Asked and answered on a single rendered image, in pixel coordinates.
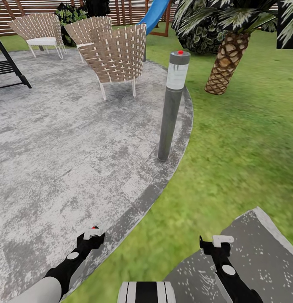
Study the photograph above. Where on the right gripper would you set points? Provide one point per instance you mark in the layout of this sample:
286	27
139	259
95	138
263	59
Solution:
210	249

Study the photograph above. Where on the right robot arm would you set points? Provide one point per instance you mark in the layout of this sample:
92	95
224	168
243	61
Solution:
228	281

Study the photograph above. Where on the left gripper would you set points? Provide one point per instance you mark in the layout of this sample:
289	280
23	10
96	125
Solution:
93	243

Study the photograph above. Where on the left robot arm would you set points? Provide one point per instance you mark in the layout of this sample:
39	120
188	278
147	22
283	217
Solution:
59	280

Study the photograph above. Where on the garden chair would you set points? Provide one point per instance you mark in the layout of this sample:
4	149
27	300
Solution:
118	57
87	31
39	29

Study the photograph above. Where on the robot trunk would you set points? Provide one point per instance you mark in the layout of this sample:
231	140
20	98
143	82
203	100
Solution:
146	292

